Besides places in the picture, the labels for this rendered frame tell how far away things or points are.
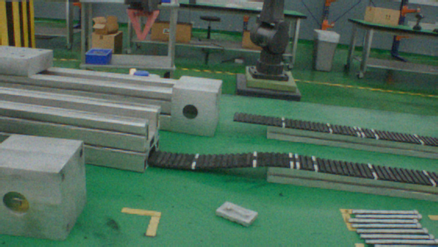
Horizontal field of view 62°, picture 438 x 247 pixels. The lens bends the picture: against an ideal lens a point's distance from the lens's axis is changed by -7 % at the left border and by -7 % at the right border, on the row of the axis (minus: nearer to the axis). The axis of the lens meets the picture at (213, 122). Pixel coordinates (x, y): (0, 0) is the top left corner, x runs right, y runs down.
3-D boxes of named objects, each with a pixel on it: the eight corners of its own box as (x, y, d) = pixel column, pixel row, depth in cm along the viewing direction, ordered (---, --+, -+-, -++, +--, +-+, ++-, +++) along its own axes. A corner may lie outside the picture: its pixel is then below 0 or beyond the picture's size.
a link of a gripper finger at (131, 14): (125, 40, 90) (127, 0, 87) (134, 36, 97) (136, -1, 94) (152, 42, 89) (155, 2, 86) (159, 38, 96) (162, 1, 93)
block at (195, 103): (220, 117, 90) (224, 77, 87) (213, 137, 79) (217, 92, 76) (181, 112, 91) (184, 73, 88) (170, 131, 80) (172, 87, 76)
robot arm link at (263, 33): (283, 58, 121) (272, 54, 125) (289, 26, 117) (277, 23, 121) (262, 60, 116) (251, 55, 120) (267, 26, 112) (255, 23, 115)
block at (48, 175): (91, 193, 55) (89, 133, 51) (65, 241, 44) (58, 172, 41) (27, 186, 54) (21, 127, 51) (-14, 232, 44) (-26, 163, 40)
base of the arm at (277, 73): (281, 73, 129) (247, 69, 128) (285, 50, 126) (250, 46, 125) (289, 81, 121) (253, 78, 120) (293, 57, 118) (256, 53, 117)
